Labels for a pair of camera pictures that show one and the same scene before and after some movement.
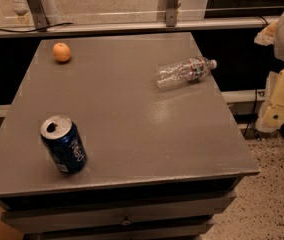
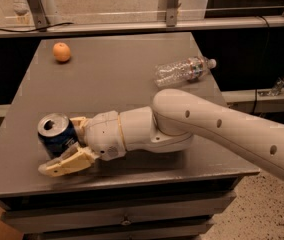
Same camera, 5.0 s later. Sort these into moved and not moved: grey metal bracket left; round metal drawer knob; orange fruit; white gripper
Moved: white gripper
Not moved: orange fruit; grey metal bracket left; round metal drawer knob
